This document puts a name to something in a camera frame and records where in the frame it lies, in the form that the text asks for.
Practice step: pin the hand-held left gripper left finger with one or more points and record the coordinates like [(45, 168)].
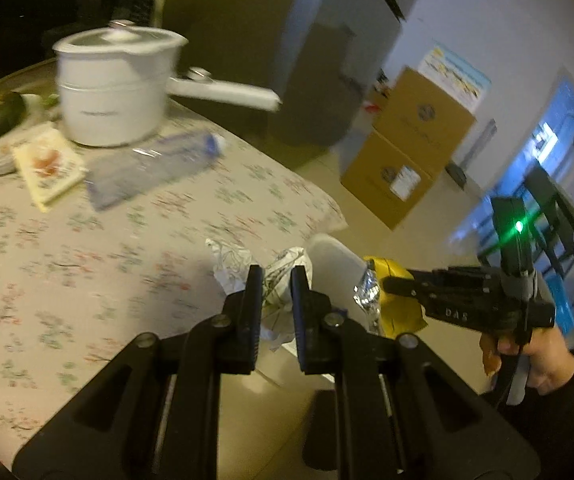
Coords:
[(254, 310)]

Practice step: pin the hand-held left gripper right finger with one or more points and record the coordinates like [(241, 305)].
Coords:
[(297, 310)]

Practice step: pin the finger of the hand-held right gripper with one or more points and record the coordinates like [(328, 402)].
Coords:
[(421, 274), (401, 288)]

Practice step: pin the yellow foil snack packet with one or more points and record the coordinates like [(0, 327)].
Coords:
[(398, 311)]

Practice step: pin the printed paper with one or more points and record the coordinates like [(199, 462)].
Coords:
[(279, 270)]

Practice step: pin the person's right hand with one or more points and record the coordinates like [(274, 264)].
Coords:
[(547, 362)]

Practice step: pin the white plastic chair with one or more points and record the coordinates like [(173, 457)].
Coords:
[(332, 265)]

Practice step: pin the brown cardboard box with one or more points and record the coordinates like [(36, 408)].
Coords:
[(382, 180), (424, 115)]

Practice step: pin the black chair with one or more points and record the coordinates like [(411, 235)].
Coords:
[(542, 187)]

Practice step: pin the clear plastic bottle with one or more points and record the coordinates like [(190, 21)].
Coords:
[(157, 160)]

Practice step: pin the grey cabinet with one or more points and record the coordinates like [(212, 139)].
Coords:
[(324, 85)]

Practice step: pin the cream printed packet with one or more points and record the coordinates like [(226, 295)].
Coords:
[(49, 165)]

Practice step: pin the green squash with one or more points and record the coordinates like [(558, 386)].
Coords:
[(4, 116)]

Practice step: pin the wall poster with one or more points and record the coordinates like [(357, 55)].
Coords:
[(454, 77)]

